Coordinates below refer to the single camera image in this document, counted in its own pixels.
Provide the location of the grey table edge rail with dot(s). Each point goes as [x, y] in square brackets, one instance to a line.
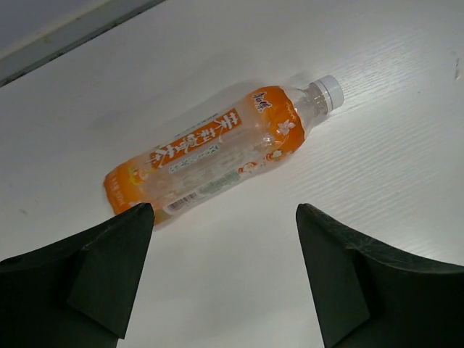
[68, 33]

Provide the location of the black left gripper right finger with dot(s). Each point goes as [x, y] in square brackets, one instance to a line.
[370, 294]

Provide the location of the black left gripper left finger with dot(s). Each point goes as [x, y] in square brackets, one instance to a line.
[79, 291]

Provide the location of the orange label tea bottle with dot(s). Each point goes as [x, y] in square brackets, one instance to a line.
[250, 137]

